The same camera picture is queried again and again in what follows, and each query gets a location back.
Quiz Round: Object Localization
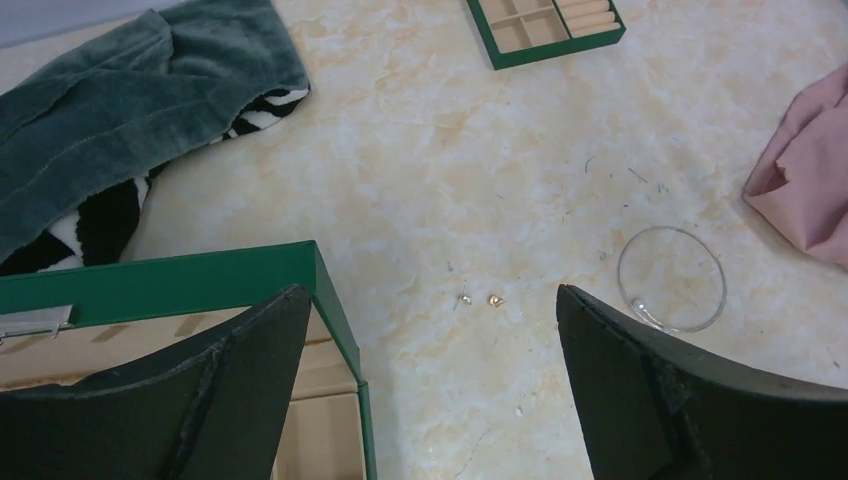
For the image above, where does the grey-green zebra plush towel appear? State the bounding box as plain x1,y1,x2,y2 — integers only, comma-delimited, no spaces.
1,1,310,276

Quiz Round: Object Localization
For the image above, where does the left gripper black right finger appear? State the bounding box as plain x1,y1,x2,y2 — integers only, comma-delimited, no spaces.
556,285,847,479

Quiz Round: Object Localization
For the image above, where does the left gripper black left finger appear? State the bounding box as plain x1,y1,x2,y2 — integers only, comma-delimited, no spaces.
1,285,312,479

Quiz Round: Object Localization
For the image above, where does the green jewelry box with lid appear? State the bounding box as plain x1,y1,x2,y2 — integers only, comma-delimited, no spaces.
1,241,377,479

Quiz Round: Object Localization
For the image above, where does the silver bangle bracelet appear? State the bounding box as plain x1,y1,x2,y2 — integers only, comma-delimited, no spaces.
617,226,729,335

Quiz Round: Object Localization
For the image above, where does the green compartment jewelry tray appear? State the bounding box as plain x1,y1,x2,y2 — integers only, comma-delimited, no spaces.
467,0,626,70

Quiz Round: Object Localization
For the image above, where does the pink cloth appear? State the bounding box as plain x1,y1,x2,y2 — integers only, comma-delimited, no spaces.
743,65,847,268

